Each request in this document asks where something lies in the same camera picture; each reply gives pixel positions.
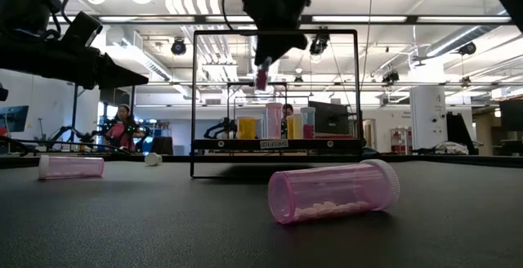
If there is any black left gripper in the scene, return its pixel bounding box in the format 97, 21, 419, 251
0, 34, 149, 90

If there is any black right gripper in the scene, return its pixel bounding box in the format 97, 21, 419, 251
255, 0, 314, 69

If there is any pink medicine bottle white cap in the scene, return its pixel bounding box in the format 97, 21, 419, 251
267, 159, 401, 226
265, 102, 284, 141
38, 154, 105, 181

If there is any orange medicine bottle white cap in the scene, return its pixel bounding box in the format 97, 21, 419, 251
288, 114, 303, 141
237, 116, 257, 141

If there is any white shelf label sticker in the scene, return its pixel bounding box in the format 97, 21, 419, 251
259, 138, 289, 150

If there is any person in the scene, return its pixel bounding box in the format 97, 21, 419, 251
280, 103, 295, 140
101, 103, 142, 154

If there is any black computer monitor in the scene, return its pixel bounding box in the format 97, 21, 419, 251
308, 100, 351, 136
498, 98, 523, 133

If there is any small computer monitor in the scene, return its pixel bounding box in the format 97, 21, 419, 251
0, 105, 30, 133

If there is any black table mat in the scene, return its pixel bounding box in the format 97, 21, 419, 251
0, 160, 523, 268

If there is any red storage rack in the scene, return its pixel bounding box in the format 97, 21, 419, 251
390, 127, 413, 155

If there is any white building column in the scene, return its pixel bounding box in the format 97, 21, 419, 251
409, 85, 447, 151

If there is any white crumpled cloth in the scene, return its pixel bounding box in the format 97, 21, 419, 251
432, 141, 471, 156

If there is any black angled stand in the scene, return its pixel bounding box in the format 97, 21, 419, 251
445, 111, 479, 156

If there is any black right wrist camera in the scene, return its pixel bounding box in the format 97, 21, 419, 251
242, 0, 270, 19

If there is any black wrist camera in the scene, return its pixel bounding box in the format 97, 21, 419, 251
60, 11, 104, 48
242, 0, 270, 19

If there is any black background rig frame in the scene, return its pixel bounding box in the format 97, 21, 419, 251
226, 80, 289, 141
67, 79, 136, 153

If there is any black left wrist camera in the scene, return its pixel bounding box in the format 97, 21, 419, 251
60, 11, 104, 48

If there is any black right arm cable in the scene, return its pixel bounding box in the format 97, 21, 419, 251
221, 0, 257, 32

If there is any black aluminium rig frame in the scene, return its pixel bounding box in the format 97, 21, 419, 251
0, 153, 523, 170

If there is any wooden shelf black metal frame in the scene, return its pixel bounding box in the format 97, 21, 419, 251
189, 29, 364, 180

